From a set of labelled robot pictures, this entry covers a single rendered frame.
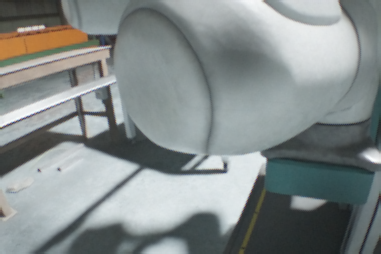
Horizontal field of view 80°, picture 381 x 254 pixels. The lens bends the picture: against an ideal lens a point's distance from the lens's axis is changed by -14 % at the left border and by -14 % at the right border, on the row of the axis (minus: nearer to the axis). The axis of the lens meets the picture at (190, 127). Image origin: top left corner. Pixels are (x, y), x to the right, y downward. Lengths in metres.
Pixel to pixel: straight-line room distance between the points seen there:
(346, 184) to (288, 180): 0.08
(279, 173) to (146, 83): 0.28
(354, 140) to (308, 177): 0.08
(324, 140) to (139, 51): 0.29
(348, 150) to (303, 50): 0.24
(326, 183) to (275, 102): 0.26
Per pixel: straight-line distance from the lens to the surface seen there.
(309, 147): 0.39
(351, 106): 0.38
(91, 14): 0.45
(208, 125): 0.16
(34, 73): 1.74
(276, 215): 0.90
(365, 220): 0.66
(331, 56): 0.22
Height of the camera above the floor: 0.92
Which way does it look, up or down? 22 degrees down
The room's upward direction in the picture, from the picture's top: 5 degrees counter-clockwise
